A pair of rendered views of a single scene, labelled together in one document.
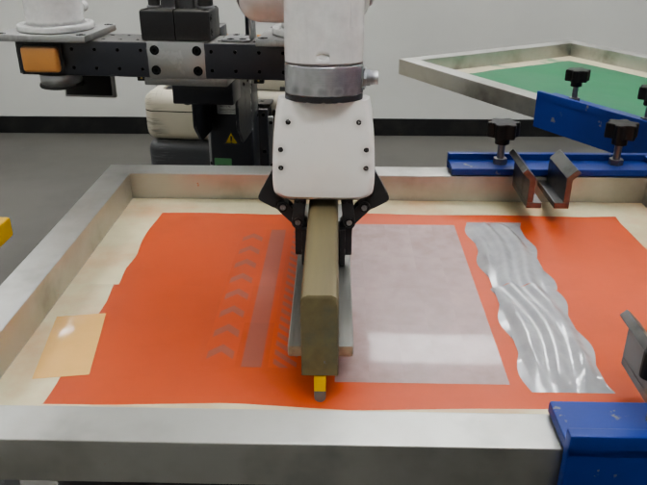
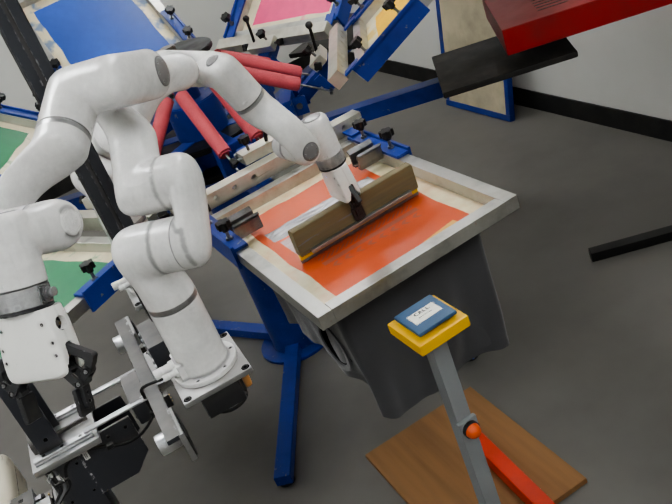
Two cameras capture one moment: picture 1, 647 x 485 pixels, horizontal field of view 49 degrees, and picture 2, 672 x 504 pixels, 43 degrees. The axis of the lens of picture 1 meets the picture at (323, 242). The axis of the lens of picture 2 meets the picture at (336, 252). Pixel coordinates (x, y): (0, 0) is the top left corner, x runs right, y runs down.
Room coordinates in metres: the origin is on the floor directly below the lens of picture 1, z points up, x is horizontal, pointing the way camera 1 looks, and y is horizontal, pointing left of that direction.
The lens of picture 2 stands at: (1.45, 1.83, 2.00)
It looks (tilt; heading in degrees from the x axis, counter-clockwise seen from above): 29 degrees down; 249
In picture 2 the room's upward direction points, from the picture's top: 21 degrees counter-clockwise
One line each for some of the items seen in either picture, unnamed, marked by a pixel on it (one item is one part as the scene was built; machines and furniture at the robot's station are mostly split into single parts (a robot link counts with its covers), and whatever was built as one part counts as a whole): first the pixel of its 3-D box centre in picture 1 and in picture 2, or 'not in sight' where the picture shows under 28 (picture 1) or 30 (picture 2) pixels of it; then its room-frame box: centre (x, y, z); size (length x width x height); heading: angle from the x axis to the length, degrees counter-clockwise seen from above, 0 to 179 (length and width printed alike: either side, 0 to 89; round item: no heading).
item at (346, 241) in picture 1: (353, 230); not in sight; (0.67, -0.03, 1.02); 0.03 x 0.03 x 0.07; 89
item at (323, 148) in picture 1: (323, 140); (339, 177); (0.68, 0.00, 1.12); 0.10 x 0.08 x 0.11; 89
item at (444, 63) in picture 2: not in sight; (384, 102); (0.07, -0.78, 0.91); 1.34 x 0.41 x 0.08; 149
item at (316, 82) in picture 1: (331, 77); (328, 157); (0.68, -0.01, 1.18); 0.09 x 0.07 x 0.03; 89
